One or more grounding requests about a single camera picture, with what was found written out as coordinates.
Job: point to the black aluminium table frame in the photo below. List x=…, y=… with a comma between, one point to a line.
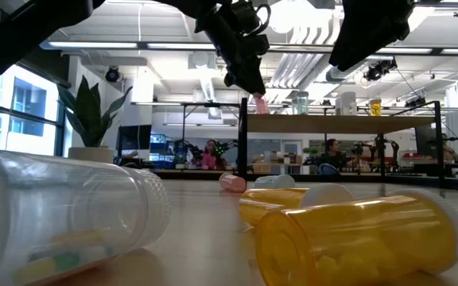
x=197, y=174

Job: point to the large clear pill bottle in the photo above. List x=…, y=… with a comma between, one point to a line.
x=74, y=206

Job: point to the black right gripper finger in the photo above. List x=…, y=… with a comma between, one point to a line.
x=348, y=39
x=368, y=47

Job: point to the person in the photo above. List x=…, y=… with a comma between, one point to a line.
x=332, y=157
x=211, y=161

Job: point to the green snake plant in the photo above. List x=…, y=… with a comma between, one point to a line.
x=88, y=119

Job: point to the clear bottle blue pills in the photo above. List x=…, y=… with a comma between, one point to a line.
x=349, y=104

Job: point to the orange pill bottle white cap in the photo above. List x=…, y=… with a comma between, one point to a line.
x=352, y=238
x=268, y=202
x=375, y=109

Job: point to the linear ceiling light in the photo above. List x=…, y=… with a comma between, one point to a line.
x=94, y=45

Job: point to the teal pill bottle white cap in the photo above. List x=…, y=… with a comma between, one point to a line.
x=302, y=104
x=294, y=107
x=274, y=182

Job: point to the silver ventilation duct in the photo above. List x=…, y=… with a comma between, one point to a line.
x=435, y=20

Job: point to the cardboard boxes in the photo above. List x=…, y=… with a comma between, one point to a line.
x=266, y=167

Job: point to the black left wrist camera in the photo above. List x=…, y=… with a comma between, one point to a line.
x=247, y=20

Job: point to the black monitor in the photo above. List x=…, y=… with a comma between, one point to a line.
x=133, y=137

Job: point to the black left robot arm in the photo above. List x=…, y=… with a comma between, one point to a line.
x=14, y=39

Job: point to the white plant pot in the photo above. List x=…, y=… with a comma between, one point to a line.
x=91, y=157

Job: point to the black round overhead camera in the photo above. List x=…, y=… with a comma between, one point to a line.
x=112, y=74

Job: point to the black ceiling track light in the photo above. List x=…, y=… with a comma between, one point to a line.
x=378, y=70

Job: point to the wooden shelf black frame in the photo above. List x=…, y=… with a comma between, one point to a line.
x=332, y=124

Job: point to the pink pill bottle white cap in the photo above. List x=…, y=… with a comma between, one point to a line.
x=261, y=105
x=233, y=183

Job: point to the blue black bag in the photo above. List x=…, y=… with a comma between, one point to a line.
x=328, y=170

